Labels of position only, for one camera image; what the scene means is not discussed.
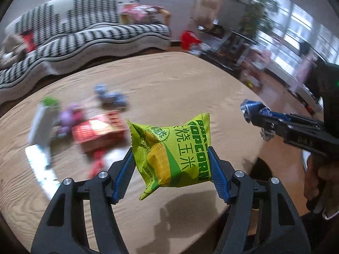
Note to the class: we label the window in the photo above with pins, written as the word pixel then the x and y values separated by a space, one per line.
pixel 291 26

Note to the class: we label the sofa with striped cover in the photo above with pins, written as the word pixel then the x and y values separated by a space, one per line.
pixel 79 39

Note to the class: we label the red pillow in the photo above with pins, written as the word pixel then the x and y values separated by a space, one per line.
pixel 29 39

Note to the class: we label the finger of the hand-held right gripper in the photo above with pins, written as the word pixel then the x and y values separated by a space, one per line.
pixel 267 123
pixel 278 115

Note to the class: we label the red paper scrap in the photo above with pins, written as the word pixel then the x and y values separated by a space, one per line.
pixel 98 164

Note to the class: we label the metal rack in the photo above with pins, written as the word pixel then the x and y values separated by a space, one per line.
pixel 233 42

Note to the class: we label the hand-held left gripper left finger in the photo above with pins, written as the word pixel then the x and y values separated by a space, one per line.
pixel 123 174

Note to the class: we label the silver blister strip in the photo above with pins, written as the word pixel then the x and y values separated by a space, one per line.
pixel 39 169

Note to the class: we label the pink cartoon pillow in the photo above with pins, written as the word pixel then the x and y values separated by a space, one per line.
pixel 140 12

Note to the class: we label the crumpled blue white paper ball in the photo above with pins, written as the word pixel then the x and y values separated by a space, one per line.
pixel 111 98

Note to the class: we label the white carton with green top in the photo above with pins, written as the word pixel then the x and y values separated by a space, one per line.
pixel 42 121

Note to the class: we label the red bag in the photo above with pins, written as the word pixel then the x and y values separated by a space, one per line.
pixel 189 38

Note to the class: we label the green yellow popcorn packet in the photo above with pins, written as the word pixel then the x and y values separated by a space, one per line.
pixel 169 153

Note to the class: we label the person's right hand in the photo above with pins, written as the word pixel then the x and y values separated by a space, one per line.
pixel 329 185

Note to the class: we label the purple pink wrapper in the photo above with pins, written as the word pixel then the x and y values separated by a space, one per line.
pixel 67 119

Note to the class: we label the green potted plant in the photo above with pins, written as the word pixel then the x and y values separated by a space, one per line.
pixel 254 10

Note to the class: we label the blue foil wrapper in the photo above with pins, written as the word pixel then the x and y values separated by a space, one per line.
pixel 249 108

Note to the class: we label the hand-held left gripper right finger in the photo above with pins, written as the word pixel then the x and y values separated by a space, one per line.
pixel 219 174

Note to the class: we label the brown clothes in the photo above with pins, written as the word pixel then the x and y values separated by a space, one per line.
pixel 10 47

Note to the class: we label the beige checked curtain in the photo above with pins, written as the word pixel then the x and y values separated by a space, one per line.
pixel 209 2

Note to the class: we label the red snack box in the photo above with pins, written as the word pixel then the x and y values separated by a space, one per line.
pixel 98 132

